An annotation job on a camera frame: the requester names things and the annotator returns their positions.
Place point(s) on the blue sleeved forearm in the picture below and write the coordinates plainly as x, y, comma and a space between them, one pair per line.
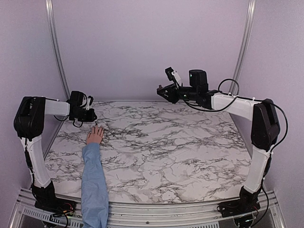
94, 194

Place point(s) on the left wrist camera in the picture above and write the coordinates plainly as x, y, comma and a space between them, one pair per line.
87, 102

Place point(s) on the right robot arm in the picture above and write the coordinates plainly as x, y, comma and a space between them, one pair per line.
265, 129

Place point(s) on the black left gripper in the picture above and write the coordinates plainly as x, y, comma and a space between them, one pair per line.
91, 117

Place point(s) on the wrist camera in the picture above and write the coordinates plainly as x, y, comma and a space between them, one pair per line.
173, 76
87, 102

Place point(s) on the aluminium frame post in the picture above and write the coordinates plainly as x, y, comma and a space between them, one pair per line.
56, 48
246, 37

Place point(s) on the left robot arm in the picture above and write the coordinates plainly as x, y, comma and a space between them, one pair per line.
29, 125

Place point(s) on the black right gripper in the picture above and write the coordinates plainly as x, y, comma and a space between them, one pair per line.
172, 97

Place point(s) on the left aluminium frame post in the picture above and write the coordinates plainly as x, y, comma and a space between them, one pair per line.
56, 48

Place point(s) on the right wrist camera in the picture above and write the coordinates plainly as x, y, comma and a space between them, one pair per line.
173, 76

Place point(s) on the right aluminium frame post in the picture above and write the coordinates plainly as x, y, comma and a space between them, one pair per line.
246, 37

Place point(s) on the mannequin hand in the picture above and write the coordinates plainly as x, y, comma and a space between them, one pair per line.
96, 135

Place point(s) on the front aluminium rail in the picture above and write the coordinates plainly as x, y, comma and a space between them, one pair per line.
132, 215

